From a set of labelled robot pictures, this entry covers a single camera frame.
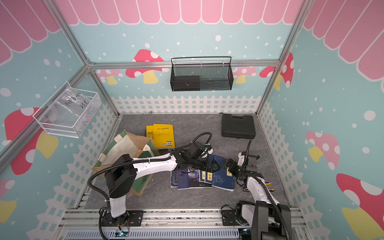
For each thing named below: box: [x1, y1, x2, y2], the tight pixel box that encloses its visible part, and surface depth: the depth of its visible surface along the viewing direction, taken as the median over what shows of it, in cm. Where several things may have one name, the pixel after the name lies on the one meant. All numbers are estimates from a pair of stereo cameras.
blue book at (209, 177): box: [205, 171, 213, 184], surface depth 85 cm
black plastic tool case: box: [221, 113, 256, 140], surface depth 111 cm
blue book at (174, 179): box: [170, 170, 178, 188], surface depth 86 cm
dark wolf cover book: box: [188, 167, 213, 188], surface depth 85 cm
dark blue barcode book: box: [177, 170, 189, 189], surface depth 85 cm
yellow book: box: [153, 123, 176, 149], surface depth 106 cm
